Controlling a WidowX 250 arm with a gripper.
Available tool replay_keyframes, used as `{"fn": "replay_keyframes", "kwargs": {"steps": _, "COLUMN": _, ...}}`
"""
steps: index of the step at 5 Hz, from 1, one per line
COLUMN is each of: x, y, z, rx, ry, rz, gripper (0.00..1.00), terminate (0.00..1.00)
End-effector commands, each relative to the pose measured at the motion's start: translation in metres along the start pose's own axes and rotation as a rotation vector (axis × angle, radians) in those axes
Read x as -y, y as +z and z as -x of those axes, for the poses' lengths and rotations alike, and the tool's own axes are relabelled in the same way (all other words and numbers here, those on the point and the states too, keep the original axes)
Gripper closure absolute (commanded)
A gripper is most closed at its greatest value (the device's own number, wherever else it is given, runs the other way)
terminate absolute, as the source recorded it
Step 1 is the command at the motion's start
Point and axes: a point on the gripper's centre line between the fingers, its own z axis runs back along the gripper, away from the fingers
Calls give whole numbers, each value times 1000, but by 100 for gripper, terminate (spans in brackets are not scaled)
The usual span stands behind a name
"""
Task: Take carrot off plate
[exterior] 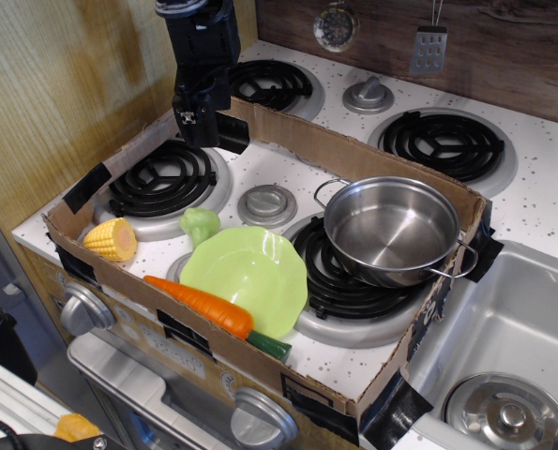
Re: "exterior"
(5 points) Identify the front right black burner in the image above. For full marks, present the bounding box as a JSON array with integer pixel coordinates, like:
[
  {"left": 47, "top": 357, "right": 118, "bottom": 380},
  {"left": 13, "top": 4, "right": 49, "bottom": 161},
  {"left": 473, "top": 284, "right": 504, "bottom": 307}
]
[{"left": 283, "top": 214, "right": 427, "bottom": 349}]

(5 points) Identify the steel pot lid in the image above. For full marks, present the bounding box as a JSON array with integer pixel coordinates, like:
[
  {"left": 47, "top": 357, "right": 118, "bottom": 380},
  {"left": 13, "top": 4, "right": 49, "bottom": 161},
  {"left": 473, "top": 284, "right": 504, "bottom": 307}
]
[{"left": 442, "top": 373, "right": 558, "bottom": 449}]

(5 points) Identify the back right black burner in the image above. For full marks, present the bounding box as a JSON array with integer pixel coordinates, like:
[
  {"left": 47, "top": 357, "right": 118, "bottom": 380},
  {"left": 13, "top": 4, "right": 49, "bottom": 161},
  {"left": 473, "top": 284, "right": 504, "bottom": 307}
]
[{"left": 368, "top": 107, "right": 519, "bottom": 198}]

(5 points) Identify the orange toy piece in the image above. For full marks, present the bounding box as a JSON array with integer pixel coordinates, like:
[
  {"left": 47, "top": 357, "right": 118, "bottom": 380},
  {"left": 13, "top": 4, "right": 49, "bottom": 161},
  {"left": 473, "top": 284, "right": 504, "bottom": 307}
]
[{"left": 53, "top": 412, "right": 101, "bottom": 443}]

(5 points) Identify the grey stove knob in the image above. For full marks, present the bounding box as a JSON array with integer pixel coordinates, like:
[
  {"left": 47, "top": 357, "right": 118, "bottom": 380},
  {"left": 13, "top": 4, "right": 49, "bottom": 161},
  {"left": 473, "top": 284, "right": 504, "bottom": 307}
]
[
  {"left": 237, "top": 185, "right": 297, "bottom": 229},
  {"left": 342, "top": 76, "right": 395, "bottom": 114}
]

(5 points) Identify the hanging metal strainer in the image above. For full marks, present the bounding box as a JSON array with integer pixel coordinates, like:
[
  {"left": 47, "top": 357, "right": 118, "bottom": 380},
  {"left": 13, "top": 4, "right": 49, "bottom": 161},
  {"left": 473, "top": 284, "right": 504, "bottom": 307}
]
[{"left": 313, "top": 1, "right": 360, "bottom": 53}]

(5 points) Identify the front left black burner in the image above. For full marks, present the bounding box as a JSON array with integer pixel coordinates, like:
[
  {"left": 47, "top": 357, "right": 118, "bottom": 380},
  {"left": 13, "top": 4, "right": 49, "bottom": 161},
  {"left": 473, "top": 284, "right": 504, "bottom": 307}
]
[{"left": 93, "top": 140, "right": 232, "bottom": 242}]

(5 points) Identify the black burner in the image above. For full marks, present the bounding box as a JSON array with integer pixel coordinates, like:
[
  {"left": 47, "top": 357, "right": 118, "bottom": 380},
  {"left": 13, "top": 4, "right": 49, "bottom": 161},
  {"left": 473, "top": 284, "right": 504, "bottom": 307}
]
[
  {"left": 229, "top": 60, "right": 324, "bottom": 121},
  {"left": 368, "top": 107, "right": 519, "bottom": 198},
  {"left": 283, "top": 214, "right": 427, "bottom": 349},
  {"left": 93, "top": 140, "right": 232, "bottom": 242}
]

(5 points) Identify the steel sink basin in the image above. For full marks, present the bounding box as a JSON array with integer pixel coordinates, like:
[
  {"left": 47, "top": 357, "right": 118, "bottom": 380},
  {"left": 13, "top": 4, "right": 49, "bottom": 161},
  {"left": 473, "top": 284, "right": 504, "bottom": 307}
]
[{"left": 360, "top": 239, "right": 558, "bottom": 450}]

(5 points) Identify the green plastic plate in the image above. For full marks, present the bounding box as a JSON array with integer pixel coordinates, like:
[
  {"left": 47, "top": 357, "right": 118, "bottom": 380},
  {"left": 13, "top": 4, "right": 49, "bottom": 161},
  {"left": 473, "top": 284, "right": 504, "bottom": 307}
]
[{"left": 179, "top": 226, "right": 308, "bottom": 339}]

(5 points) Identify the orange toy carrot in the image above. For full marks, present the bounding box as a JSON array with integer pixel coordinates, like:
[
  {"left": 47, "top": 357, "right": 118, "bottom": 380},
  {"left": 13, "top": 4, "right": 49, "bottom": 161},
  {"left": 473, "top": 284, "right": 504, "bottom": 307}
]
[{"left": 143, "top": 275, "right": 292, "bottom": 362}]

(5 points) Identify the yellow toy corn cob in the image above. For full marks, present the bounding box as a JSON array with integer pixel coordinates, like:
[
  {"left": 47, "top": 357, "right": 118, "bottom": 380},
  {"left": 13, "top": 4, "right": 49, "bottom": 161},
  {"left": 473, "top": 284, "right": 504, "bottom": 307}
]
[{"left": 83, "top": 217, "right": 137, "bottom": 262}]

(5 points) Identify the grey back stove knob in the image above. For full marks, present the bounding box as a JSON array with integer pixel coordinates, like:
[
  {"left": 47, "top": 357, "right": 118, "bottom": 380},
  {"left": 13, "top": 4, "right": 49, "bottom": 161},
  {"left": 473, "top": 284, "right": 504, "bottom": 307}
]
[{"left": 342, "top": 76, "right": 395, "bottom": 114}]

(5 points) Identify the grey centre stove knob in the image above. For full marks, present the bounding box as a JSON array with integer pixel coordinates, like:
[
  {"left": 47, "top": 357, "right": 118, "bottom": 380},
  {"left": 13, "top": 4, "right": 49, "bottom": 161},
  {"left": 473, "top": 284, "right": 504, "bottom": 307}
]
[{"left": 237, "top": 185, "right": 297, "bottom": 229}]

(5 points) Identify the green toy broccoli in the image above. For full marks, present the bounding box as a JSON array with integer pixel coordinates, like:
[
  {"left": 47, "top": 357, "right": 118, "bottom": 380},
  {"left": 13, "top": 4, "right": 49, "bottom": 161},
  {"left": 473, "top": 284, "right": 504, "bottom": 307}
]
[{"left": 179, "top": 207, "right": 220, "bottom": 248}]

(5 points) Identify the grey right oven knob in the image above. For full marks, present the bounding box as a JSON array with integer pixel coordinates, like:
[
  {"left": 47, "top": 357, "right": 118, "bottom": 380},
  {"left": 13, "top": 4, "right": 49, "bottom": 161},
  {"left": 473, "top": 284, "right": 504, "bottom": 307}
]
[{"left": 231, "top": 387, "right": 299, "bottom": 450}]

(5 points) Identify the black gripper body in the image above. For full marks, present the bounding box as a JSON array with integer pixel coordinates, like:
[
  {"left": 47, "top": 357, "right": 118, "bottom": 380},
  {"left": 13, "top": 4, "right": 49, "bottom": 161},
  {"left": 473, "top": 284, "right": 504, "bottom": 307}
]
[{"left": 155, "top": 1, "right": 241, "bottom": 112}]

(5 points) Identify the grey left oven knob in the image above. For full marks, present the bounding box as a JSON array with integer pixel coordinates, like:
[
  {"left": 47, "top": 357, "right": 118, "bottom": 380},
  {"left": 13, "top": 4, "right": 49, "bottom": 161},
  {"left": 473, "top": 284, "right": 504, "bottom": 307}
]
[{"left": 60, "top": 281, "right": 116, "bottom": 337}]

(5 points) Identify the stainless steel pot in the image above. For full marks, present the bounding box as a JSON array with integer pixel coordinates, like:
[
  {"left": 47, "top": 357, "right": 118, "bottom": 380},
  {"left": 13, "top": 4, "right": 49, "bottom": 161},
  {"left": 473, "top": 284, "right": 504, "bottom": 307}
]
[{"left": 314, "top": 176, "right": 479, "bottom": 289}]

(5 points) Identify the grey oven door handle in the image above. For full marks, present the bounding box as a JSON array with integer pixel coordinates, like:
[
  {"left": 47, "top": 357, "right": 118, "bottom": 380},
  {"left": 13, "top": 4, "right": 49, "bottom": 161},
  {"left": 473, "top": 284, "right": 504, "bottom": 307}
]
[{"left": 68, "top": 333, "right": 237, "bottom": 449}]

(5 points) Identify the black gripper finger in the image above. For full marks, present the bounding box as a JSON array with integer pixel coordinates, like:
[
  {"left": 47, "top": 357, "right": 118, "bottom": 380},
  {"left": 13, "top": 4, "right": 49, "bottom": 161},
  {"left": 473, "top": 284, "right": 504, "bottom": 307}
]
[
  {"left": 173, "top": 94, "right": 209, "bottom": 147},
  {"left": 203, "top": 88, "right": 220, "bottom": 146}
]

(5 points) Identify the cardboard fence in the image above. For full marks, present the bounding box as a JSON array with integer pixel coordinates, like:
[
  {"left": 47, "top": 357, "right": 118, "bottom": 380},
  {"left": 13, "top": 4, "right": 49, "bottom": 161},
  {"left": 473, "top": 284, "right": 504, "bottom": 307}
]
[{"left": 42, "top": 96, "right": 505, "bottom": 446}]

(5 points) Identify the back left black burner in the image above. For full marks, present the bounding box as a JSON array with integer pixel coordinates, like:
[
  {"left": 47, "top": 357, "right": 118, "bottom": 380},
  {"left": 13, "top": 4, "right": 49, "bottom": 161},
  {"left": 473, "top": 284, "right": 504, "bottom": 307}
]
[{"left": 229, "top": 60, "right": 324, "bottom": 121}]

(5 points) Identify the grey oven knob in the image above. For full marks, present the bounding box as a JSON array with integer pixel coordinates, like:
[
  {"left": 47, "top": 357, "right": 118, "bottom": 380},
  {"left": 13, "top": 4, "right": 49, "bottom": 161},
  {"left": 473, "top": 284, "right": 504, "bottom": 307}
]
[
  {"left": 60, "top": 281, "right": 116, "bottom": 337},
  {"left": 231, "top": 387, "right": 299, "bottom": 450}
]

